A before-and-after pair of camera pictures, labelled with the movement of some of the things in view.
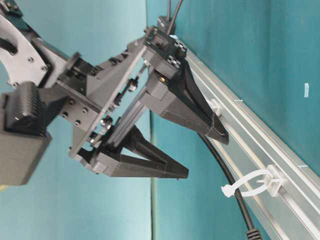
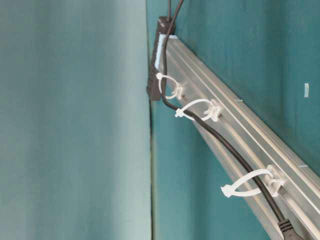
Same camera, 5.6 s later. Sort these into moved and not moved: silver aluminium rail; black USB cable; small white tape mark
Moved: black USB cable
Not moved: small white tape mark; silver aluminium rail
